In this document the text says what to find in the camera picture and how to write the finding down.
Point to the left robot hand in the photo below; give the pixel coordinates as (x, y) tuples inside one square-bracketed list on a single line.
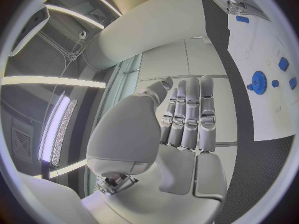
[(130, 134)]

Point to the white task board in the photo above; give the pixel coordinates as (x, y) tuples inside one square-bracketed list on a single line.
[(268, 115)]

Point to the glowing light bar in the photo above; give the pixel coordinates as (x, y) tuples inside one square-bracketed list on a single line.
[(55, 128)]

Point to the small blue peg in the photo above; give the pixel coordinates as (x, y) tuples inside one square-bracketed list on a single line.
[(250, 86)]

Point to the blue gear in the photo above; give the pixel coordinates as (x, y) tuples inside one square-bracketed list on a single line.
[(259, 82)]

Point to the blue rounded block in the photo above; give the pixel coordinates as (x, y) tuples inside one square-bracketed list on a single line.
[(283, 63)]

